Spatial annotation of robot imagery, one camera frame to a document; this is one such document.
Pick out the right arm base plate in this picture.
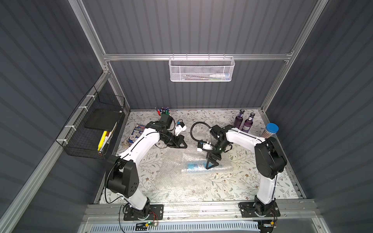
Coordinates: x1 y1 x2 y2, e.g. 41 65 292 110
238 201 281 218

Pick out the white wire mesh basket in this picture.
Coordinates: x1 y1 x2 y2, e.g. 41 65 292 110
169 55 236 82

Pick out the yellow highlighter marker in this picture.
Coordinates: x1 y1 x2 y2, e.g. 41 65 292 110
97 131 108 151

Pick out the clear bubble wrap sheet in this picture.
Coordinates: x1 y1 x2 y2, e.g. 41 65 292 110
148 152 235 216

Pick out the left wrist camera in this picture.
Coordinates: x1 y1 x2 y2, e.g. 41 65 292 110
174 119 187 136

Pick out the blue-lidded pencil tube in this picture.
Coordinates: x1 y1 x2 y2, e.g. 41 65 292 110
260 123 279 138

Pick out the blue children's book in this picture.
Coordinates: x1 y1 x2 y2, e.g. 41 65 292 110
127 124 145 147

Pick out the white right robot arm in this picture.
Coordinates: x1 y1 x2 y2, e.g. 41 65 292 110
198 125 287 217

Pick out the black wire wall basket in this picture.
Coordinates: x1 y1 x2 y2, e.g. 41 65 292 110
56 88 125 160

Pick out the purple bottle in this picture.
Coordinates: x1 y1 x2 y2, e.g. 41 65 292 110
241 112 255 133
233 109 245 129

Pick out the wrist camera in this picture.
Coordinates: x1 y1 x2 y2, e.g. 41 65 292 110
174 119 187 136
197 141 215 152

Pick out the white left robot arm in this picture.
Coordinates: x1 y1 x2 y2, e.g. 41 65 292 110
105 115 187 219

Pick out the blue glass bottle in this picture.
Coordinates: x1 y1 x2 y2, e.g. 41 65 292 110
186 163 206 172

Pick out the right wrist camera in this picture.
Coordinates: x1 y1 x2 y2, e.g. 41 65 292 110
197 141 215 152

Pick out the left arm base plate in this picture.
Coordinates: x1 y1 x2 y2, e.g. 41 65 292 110
121 204 164 221

